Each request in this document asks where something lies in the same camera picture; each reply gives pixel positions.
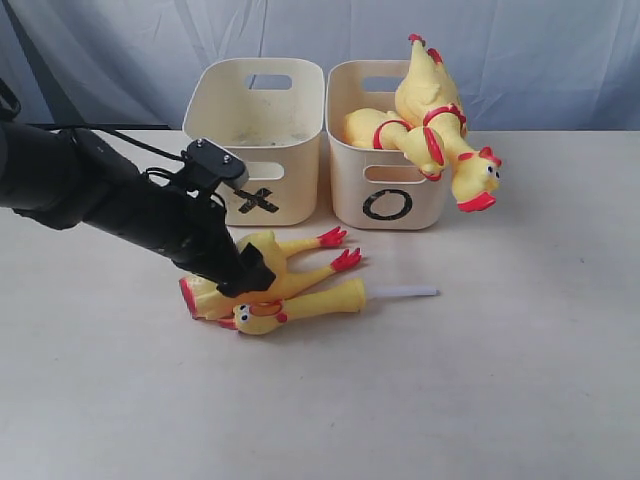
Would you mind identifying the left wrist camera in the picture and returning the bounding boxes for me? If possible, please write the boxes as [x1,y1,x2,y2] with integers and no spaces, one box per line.
[177,138,249,191]

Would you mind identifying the severed chicken head with squeaker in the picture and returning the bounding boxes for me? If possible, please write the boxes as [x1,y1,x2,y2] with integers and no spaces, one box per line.
[216,278,441,336]

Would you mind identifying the cream bin marked O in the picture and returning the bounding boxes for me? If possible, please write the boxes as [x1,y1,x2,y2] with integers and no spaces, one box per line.
[325,60,451,230]

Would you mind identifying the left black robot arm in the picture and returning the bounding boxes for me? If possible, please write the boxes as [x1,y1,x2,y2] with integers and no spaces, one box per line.
[1,122,276,298]

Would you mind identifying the white backdrop curtain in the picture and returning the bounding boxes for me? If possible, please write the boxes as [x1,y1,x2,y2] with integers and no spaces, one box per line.
[1,1,639,130]

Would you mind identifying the headless rubber chicken body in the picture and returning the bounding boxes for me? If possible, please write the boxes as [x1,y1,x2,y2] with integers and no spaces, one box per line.
[178,225,364,321]

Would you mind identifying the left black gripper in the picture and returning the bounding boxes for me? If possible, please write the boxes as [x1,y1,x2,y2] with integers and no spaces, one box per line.
[134,184,276,298]

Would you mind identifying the whole yellow rubber chicken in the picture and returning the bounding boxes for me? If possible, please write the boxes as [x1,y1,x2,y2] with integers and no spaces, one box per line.
[343,108,448,182]

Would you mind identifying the cream bin marked X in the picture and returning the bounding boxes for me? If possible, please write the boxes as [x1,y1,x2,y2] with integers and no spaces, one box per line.
[182,57,325,227]

